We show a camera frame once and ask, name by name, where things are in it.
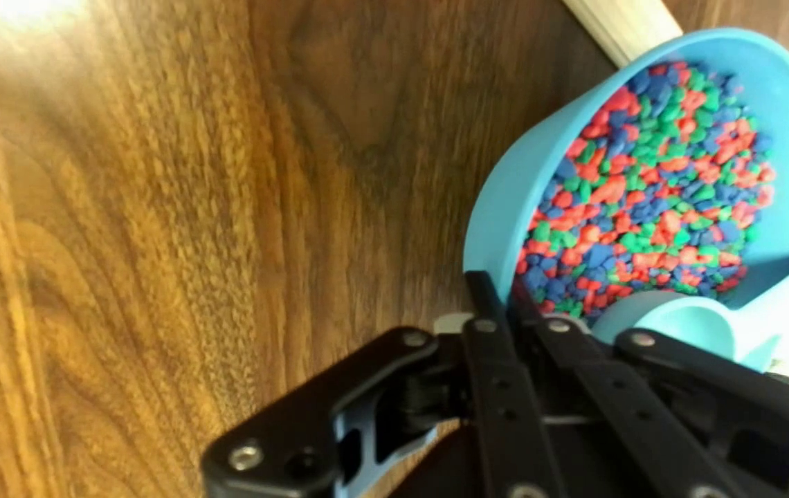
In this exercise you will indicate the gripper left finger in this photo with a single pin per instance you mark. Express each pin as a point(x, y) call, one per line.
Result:
point(505, 415)

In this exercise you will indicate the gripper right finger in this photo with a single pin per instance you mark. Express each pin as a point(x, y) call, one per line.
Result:
point(644, 415)

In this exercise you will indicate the turquoise plastic spoon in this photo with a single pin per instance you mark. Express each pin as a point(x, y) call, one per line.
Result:
point(695, 324)

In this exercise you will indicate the turquoise plastic bowl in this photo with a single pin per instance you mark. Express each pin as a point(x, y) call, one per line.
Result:
point(505, 200)

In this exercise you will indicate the heap of coloured gravel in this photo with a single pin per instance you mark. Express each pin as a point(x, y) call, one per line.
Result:
point(650, 194)

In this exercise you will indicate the white trim strip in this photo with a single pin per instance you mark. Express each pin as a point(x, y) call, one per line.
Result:
point(623, 28)

